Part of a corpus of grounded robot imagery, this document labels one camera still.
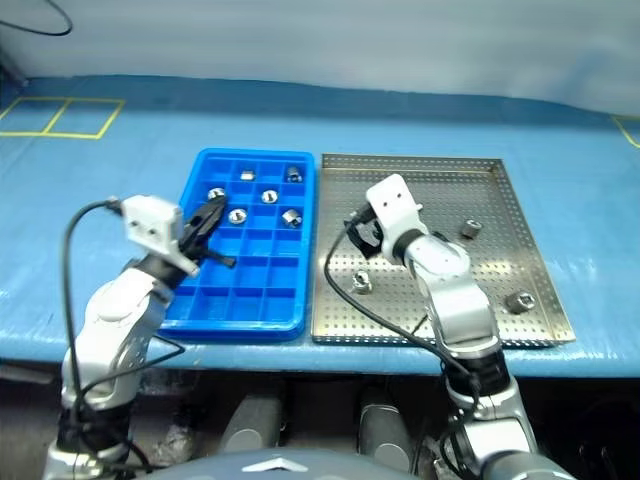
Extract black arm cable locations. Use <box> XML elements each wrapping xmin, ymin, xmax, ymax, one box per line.
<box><xmin>60</xmin><ymin>197</ymin><xmax>187</xmax><ymax>426</ymax></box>
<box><xmin>323</xmin><ymin>211</ymin><xmax>482</xmax><ymax>401</ymax></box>

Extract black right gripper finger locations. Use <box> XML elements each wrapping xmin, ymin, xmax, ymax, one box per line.
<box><xmin>344</xmin><ymin>218</ymin><xmax>377</xmax><ymax>261</ymax></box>

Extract grey rounded robot leg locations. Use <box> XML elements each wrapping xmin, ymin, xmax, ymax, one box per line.
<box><xmin>218</xmin><ymin>393</ymin><xmax>282</xmax><ymax>457</ymax></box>
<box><xmin>356</xmin><ymin>388</ymin><xmax>417</xmax><ymax>474</ymax></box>

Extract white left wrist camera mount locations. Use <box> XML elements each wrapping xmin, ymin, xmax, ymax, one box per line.
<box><xmin>121</xmin><ymin>196</ymin><xmax>201</xmax><ymax>278</ymax></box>

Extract blue compartment tray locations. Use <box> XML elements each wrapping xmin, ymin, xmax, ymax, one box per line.
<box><xmin>156</xmin><ymin>147</ymin><xmax>316</xmax><ymax>344</ymax></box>

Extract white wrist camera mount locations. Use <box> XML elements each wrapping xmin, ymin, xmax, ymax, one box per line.
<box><xmin>365</xmin><ymin>174</ymin><xmax>429</xmax><ymax>262</ymax></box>
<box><xmin>121</xmin><ymin>196</ymin><xmax>201</xmax><ymax>278</ymax></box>

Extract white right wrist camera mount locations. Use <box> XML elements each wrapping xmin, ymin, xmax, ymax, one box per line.
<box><xmin>365</xmin><ymin>174</ymin><xmax>429</xmax><ymax>262</ymax></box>

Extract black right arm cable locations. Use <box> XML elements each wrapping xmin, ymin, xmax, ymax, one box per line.
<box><xmin>323</xmin><ymin>211</ymin><xmax>482</xmax><ymax>401</ymax></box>

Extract blue table cover sheet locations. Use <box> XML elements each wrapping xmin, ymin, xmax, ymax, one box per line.
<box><xmin>0</xmin><ymin>74</ymin><xmax>640</xmax><ymax>377</ymax></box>

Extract thin black background cable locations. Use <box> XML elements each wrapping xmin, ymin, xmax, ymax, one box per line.
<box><xmin>0</xmin><ymin>0</ymin><xmax>74</xmax><ymax>37</ymax></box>

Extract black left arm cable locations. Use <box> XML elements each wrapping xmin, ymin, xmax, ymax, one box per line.
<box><xmin>60</xmin><ymin>197</ymin><xmax>187</xmax><ymax>426</ymax></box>

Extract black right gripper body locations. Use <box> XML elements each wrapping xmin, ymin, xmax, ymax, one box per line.
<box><xmin>355</xmin><ymin>212</ymin><xmax>387</xmax><ymax>254</ymax></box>

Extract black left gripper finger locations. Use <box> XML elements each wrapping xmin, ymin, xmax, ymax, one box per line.
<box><xmin>191</xmin><ymin>198</ymin><xmax>227</xmax><ymax>235</ymax></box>
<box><xmin>201</xmin><ymin>247</ymin><xmax>237</xmax><ymax>269</ymax></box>

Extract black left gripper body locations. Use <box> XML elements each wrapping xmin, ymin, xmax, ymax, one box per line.
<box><xmin>175</xmin><ymin>213</ymin><xmax>214</xmax><ymax>263</ymax></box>

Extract grey robot torso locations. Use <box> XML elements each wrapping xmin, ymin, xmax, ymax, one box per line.
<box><xmin>187</xmin><ymin>441</ymin><xmax>386</xmax><ymax>480</ymax></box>

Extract perforated steel tray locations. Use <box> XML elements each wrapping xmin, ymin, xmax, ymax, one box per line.
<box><xmin>310</xmin><ymin>152</ymin><xmax>576</xmax><ymax>349</ymax></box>

